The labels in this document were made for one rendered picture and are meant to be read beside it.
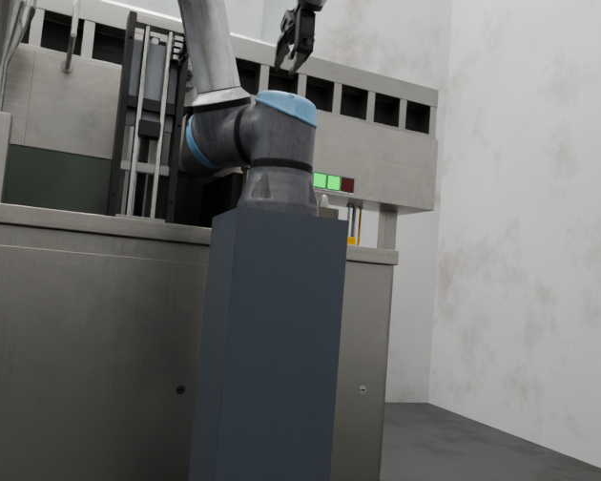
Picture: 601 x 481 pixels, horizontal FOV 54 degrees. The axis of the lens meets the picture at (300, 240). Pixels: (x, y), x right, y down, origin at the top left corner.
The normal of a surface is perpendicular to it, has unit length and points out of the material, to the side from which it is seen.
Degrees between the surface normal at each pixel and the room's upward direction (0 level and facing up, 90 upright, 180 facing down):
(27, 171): 90
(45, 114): 90
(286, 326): 90
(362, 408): 90
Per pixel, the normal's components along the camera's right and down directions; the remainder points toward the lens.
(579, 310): -0.93, -0.11
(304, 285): 0.35, -0.05
